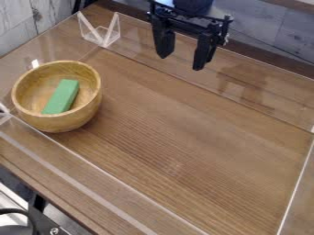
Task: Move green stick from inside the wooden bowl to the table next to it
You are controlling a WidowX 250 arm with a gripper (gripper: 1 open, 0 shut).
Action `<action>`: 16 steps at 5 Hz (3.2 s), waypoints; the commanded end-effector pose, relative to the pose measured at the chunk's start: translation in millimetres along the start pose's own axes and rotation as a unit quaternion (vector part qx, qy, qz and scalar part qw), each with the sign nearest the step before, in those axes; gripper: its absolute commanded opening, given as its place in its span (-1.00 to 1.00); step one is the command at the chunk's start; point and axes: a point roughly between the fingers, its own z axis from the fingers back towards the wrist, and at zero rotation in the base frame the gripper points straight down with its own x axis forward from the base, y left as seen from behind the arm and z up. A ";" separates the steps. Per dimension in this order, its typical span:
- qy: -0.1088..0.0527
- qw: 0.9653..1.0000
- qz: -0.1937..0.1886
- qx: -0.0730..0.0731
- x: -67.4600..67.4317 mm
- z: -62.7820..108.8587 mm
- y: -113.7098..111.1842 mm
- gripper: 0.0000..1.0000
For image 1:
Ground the small white tag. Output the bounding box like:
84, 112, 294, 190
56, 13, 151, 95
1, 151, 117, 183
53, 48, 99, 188
30, 59, 39, 68

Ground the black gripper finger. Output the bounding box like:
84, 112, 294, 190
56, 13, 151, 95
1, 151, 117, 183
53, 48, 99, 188
151, 17, 175, 59
192, 32, 216, 71

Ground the black metal table leg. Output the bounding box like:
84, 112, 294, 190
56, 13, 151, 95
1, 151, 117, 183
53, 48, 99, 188
28, 194, 85, 235

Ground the clear acrylic right wall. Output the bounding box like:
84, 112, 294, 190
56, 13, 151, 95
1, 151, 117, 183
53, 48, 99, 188
276, 146, 314, 235

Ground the green rectangular stick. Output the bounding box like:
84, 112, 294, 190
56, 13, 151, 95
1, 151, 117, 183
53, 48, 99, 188
41, 79, 80, 115

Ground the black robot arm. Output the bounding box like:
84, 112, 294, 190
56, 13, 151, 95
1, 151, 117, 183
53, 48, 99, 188
147, 0, 232, 71

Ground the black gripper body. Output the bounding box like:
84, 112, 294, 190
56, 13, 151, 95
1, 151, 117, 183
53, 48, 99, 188
147, 0, 234, 45

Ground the black cable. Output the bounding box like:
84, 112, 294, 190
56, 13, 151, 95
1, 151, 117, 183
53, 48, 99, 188
0, 207, 32, 228

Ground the wooden bowl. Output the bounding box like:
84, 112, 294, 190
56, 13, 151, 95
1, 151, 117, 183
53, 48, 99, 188
10, 61, 101, 133

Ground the clear acrylic corner bracket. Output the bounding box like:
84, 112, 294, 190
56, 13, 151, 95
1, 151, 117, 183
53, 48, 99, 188
77, 12, 120, 48

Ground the clear acrylic wall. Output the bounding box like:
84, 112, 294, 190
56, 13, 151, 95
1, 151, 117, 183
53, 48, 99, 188
0, 115, 210, 235
276, 146, 314, 235

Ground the clear acrylic front wall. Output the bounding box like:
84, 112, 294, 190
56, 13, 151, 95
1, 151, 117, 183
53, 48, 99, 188
0, 115, 210, 235

